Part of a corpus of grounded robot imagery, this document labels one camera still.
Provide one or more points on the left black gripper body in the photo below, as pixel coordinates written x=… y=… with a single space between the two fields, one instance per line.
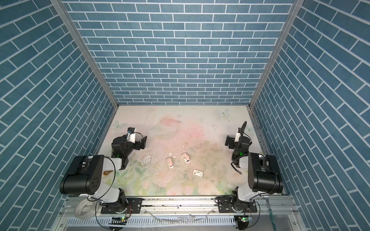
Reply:
x=137 y=143

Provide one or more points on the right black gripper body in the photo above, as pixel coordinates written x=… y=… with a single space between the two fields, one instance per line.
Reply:
x=231 y=141

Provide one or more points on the white staple box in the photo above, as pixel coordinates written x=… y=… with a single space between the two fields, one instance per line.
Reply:
x=198 y=173

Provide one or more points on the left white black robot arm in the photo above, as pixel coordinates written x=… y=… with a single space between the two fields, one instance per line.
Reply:
x=84 y=177

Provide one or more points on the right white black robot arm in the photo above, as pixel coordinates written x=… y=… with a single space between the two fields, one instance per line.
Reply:
x=263 y=174

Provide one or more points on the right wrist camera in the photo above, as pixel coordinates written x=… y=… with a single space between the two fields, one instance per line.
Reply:
x=238 y=135

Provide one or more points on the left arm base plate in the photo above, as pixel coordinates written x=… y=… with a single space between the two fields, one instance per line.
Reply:
x=128 y=206

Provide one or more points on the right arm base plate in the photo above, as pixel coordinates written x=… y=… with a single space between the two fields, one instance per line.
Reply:
x=226 y=204

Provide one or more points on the aluminium front rail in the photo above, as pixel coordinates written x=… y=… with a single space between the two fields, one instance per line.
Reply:
x=202 y=205

